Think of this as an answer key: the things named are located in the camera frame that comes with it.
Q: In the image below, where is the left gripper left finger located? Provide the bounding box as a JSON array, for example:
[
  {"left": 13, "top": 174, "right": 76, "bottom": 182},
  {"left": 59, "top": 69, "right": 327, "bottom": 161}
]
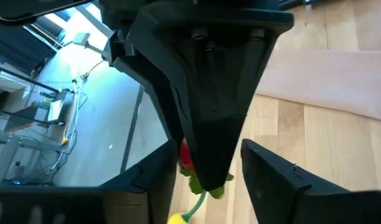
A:
[{"left": 100, "top": 139, "right": 179, "bottom": 224}]

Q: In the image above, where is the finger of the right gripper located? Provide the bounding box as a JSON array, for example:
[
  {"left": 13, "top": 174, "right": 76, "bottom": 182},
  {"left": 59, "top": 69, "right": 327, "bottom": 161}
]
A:
[
  {"left": 110, "top": 33, "right": 192, "bottom": 147},
  {"left": 128, "top": 8, "right": 294, "bottom": 191}
]

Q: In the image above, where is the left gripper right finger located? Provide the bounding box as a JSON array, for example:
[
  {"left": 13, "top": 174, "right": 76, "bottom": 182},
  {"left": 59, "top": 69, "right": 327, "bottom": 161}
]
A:
[{"left": 242, "top": 139, "right": 313, "bottom": 224}]

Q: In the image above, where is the yellow lemon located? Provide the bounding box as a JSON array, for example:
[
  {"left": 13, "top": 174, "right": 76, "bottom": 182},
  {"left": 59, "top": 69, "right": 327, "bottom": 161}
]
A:
[{"left": 167, "top": 212, "right": 188, "bottom": 224}]

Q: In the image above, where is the red strawberry with long stem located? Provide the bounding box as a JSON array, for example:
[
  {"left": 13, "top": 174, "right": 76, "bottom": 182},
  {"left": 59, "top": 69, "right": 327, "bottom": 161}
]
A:
[{"left": 177, "top": 136, "right": 235, "bottom": 223}]

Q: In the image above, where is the black desk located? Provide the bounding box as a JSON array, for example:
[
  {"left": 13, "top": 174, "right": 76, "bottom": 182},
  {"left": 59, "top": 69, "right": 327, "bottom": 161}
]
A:
[{"left": 0, "top": 23, "right": 59, "bottom": 77}]

